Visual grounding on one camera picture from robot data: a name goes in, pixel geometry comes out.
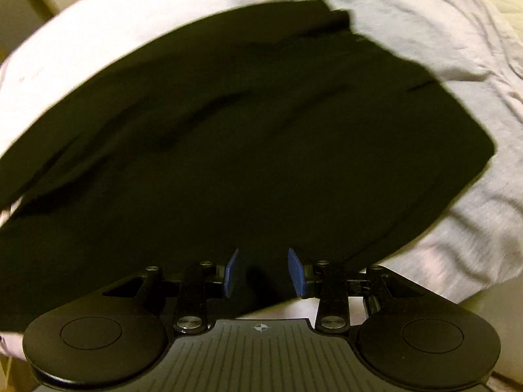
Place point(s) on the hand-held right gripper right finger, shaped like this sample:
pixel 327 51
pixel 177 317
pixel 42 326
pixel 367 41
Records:
pixel 296 273

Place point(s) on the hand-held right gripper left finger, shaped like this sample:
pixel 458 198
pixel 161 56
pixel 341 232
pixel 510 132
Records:
pixel 232 273

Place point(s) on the black garment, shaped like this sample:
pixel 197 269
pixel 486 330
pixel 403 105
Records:
pixel 245 151

